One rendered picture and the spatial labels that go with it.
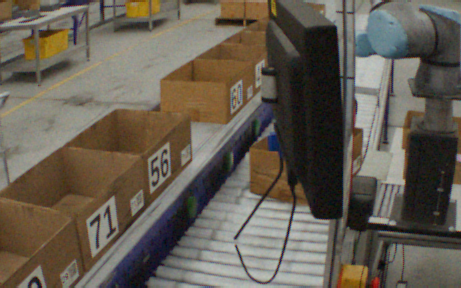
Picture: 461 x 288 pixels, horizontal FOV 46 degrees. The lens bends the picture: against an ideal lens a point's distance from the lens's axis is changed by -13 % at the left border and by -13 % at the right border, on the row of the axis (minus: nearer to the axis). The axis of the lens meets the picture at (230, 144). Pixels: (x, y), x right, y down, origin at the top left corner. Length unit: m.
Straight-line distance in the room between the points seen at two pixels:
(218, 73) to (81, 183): 1.17
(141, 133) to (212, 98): 0.41
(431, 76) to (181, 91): 1.12
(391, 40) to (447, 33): 0.23
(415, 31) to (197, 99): 1.11
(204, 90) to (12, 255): 1.21
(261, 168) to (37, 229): 0.94
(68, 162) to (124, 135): 0.39
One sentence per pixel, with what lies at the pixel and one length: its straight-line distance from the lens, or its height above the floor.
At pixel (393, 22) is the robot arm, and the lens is 1.67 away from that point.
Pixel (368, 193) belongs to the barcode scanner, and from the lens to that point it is 1.41.
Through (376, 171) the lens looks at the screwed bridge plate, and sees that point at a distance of 2.38.
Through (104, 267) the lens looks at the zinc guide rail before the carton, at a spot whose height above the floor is 0.89.
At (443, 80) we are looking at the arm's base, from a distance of 1.82.
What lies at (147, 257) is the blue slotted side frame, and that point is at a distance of 1.76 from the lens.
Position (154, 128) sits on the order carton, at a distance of 2.13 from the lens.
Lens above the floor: 1.68
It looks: 21 degrees down
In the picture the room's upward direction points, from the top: 1 degrees counter-clockwise
